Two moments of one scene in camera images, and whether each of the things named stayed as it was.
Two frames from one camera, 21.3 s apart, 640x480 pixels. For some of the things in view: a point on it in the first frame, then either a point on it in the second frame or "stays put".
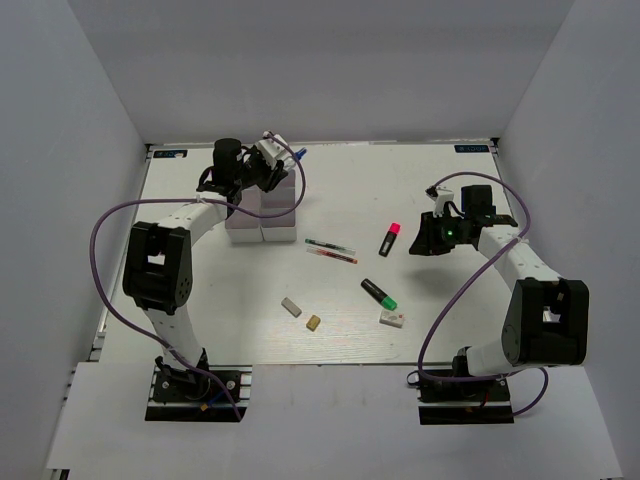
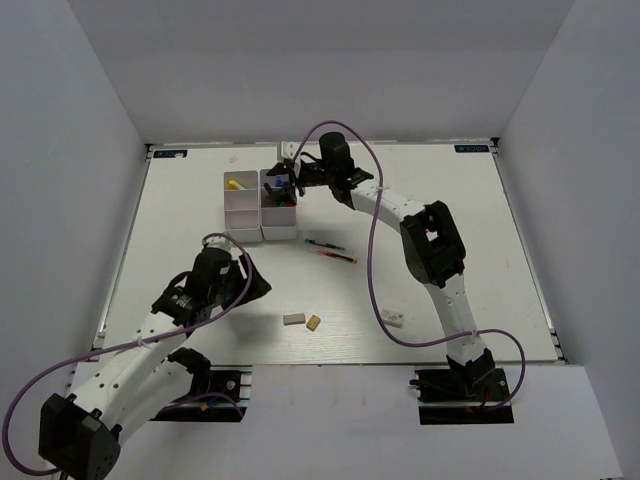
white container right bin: (279, 200) stays put
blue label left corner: (169, 153) stays put
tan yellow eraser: (313, 322) stays put
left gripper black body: (257, 172) to (247, 288)
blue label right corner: (471, 148) stays put
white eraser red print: (392, 318) stays put
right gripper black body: (443, 233) to (311, 174)
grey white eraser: (291, 307) to (294, 319)
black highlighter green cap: (383, 298) to (282, 203)
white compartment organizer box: (242, 226) stays put
